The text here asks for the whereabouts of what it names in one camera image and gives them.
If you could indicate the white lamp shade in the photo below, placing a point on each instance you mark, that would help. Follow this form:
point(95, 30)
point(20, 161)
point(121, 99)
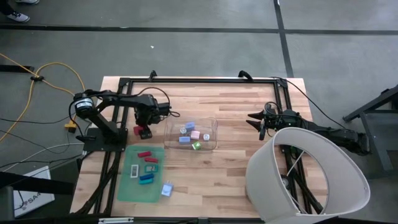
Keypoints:
point(267, 174)

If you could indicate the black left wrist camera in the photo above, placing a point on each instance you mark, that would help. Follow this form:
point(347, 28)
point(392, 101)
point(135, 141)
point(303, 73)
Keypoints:
point(163, 109)

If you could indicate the green white wall charger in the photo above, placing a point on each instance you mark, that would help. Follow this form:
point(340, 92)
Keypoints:
point(196, 145)
point(183, 130)

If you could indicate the light blue charger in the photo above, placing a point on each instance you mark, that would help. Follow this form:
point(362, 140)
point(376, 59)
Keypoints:
point(167, 189)

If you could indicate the blue multiport USB charger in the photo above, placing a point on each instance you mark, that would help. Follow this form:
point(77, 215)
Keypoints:
point(184, 140)

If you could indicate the black floor bar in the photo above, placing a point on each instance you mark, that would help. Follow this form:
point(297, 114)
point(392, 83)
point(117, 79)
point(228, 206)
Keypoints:
point(15, 68)

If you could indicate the small blue plug charger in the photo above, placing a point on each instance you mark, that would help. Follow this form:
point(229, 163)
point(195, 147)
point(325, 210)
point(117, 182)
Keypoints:
point(189, 126)

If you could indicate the black aluminium table frame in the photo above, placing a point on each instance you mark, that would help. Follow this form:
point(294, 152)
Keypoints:
point(202, 80)

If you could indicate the black side table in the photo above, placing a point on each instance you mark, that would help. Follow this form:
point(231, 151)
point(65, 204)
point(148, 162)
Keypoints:
point(373, 105)

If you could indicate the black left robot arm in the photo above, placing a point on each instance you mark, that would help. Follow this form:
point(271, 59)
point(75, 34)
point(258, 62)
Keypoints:
point(124, 101)

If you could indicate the pink wall charger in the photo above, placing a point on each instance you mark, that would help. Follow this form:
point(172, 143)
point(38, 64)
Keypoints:
point(195, 135)

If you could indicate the teal rectangular block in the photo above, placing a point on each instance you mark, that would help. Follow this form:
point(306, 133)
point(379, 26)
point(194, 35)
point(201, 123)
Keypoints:
point(146, 182)

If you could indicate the clear plastic bin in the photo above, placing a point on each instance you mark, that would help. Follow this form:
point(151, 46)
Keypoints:
point(174, 124)

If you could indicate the blue rectangular block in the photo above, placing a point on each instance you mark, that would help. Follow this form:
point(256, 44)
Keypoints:
point(146, 176)

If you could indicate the silver metal bracket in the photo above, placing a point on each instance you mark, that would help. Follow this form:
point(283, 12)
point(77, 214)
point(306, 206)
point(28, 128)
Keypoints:
point(116, 220)

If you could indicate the person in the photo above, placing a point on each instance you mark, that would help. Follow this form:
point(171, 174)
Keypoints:
point(18, 17)

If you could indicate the teal square framed item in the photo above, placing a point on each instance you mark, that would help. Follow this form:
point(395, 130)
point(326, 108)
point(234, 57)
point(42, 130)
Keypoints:
point(146, 168)

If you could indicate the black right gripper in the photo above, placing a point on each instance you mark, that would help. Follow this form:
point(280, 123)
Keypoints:
point(280, 119)

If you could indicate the purple white wall charger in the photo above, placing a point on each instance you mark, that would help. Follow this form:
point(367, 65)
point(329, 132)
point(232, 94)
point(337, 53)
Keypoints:
point(206, 137)

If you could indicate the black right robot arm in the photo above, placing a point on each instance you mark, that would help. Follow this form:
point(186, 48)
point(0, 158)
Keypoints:
point(332, 132)

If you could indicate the black frame clamp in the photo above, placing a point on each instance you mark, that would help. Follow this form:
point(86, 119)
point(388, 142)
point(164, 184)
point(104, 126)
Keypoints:
point(152, 75)
point(245, 74)

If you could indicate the white digital clock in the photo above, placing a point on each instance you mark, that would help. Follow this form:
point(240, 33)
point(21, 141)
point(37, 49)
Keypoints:
point(134, 171)

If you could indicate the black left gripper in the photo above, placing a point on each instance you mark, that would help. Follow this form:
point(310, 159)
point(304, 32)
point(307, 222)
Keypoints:
point(147, 113)

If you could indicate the teal translucent plastic tray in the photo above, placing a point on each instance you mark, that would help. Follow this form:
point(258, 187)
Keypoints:
point(127, 189)

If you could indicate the white printed box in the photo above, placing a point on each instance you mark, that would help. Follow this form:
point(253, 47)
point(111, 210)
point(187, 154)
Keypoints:
point(34, 186)

